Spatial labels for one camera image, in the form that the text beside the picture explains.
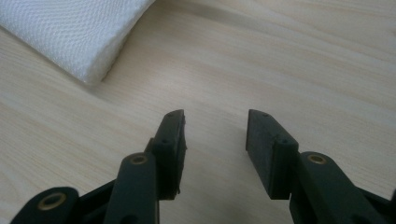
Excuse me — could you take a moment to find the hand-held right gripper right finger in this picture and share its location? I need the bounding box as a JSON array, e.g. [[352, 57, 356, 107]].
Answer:
[[245, 108, 301, 201]]

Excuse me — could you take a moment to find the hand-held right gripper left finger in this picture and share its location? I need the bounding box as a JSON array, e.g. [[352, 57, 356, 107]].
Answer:
[[145, 108, 188, 201]]

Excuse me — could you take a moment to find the white mesh laundry bag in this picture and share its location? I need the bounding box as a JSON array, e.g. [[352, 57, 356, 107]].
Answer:
[[0, 0, 157, 86]]

